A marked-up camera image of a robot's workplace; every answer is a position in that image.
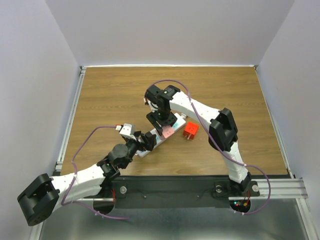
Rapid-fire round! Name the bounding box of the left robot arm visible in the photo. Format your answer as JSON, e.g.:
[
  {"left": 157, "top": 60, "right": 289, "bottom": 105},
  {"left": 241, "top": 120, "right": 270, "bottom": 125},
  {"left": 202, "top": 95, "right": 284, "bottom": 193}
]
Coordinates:
[{"left": 17, "top": 131, "right": 157, "bottom": 226}]

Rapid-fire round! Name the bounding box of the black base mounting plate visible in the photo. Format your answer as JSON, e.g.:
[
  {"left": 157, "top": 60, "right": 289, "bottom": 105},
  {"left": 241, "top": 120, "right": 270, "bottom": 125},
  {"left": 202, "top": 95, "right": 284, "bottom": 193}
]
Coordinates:
[{"left": 92, "top": 175, "right": 260, "bottom": 209}]

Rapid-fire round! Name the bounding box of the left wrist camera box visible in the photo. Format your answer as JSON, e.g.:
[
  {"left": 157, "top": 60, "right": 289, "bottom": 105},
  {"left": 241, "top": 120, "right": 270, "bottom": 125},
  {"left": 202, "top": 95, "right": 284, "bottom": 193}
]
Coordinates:
[{"left": 115, "top": 123, "right": 136, "bottom": 140}]

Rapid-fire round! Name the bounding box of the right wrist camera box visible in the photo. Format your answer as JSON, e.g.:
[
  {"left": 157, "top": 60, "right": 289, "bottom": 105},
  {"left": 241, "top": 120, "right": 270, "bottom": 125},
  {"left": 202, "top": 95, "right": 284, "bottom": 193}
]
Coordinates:
[{"left": 143, "top": 90, "right": 158, "bottom": 112}]

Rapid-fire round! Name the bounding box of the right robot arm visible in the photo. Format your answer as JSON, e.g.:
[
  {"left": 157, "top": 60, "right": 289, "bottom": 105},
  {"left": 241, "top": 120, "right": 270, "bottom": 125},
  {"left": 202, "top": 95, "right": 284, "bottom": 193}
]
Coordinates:
[{"left": 144, "top": 84, "right": 252, "bottom": 195}]

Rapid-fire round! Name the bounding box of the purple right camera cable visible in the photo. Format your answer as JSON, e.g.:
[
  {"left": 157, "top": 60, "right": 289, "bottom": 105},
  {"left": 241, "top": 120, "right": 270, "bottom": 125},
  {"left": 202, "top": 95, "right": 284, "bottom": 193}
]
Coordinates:
[{"left": 146, "top": 79, "right": 272, "bottom": 216}]

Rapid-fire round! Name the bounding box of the aluminium frame rail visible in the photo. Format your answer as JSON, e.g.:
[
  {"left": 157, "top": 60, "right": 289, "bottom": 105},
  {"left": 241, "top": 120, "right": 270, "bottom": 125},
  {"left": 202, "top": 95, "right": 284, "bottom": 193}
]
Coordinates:
[{"left": 228, "top": 177, "right": 307, "bottom": 201}]

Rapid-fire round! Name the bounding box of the white multicolour power strip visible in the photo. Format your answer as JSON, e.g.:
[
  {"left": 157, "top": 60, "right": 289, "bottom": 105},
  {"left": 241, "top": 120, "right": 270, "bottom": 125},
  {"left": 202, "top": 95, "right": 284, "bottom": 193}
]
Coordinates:
[{"left": 150, "top": 113, "right": 187, "bottom": 149}]

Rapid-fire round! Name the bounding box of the purple camera cable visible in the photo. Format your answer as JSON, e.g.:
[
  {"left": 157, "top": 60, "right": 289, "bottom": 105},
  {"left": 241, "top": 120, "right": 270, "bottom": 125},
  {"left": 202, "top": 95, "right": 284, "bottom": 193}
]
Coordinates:
[
  {"left": 61, "top": 124, "right": 131, "bottom": 221},
  {"left": 146, "top": 79, "right": 272, "bottom": 216}
]

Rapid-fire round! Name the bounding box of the black cube plug adapter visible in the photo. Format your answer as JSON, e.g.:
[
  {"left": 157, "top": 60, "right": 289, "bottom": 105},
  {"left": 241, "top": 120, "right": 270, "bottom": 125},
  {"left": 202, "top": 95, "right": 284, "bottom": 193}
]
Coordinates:
[{"left": 143, "top": 133, "right": 158, "bottom": 152}]

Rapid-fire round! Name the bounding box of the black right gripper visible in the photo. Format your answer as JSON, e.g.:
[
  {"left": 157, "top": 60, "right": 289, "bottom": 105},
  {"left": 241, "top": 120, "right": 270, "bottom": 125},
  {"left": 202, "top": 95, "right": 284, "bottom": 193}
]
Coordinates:
[{"left": 146, "top": 106, "right": 178, "bottom": 135}]

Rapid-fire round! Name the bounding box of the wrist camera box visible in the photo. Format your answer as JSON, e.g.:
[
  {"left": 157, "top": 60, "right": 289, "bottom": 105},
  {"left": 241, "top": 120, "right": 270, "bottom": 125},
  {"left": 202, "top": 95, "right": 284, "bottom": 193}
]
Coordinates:
[
  {"left": 143, "top": 90, "right": 158, "bottom": 112},
  {"left": 115, "top": 123, "right": 136, "bottom": 140}
]

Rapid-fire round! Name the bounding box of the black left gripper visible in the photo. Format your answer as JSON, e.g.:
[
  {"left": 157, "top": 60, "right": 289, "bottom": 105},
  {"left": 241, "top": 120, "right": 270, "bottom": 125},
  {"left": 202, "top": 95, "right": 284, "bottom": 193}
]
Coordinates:
[{"left": 120, "top": 130, "right": 155, "bottom": 169}]

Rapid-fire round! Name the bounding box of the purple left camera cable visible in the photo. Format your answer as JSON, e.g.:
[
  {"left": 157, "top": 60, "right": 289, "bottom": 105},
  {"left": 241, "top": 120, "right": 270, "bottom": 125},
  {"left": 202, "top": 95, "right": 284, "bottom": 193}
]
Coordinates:
[{"left": 61, "top": 124, "right": 131, "bottom": 221}]

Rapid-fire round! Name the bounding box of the red cube plug adapter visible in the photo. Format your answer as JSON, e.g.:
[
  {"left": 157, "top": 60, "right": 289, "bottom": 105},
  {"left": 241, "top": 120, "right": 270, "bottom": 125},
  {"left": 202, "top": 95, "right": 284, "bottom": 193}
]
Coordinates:
[{"left": 182, "top": 122, "right": 199, "bottom": 140}]

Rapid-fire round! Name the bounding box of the pink cube plug adapter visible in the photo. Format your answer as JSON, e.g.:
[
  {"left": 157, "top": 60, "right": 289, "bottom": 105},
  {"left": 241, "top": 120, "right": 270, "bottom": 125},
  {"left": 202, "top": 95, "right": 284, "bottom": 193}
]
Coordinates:
[{"left": 162, "top": 125, "right": 175, "bottom": 139}]

